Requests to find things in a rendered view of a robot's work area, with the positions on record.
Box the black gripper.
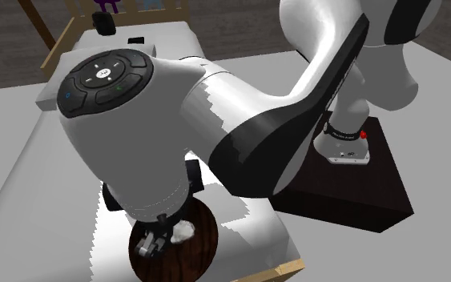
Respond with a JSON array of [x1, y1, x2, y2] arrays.
[[135, 201, 189, 259]]

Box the white crumpled lump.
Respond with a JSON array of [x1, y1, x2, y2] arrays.
[[170, 220, 196, 245]]

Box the dark brown wooden plate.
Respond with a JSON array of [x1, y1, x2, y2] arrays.
[[127, 196, 219, 282]]

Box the dark robot stand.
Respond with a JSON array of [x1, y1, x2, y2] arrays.
[[268, 111, 416, 235]]

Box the black rounded box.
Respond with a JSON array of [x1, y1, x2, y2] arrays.
[[91, 10, 118, 37]]

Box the purple toy figure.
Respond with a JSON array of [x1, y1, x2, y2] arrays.
[[93, 0, 121, 15]]

